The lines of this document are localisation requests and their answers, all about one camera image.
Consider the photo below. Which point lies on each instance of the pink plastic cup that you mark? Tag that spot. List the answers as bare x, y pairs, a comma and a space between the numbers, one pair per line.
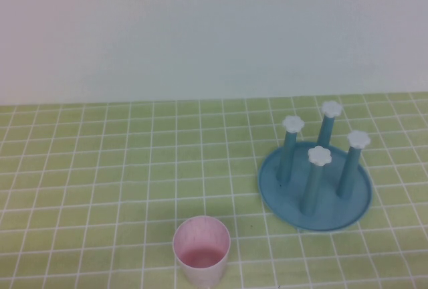
200, 269

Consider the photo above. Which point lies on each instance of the blue cup stand white caps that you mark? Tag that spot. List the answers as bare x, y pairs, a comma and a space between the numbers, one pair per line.
317, 208

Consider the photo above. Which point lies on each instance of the green checked tablecloth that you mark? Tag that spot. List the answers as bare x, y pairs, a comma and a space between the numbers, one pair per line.
100, 185

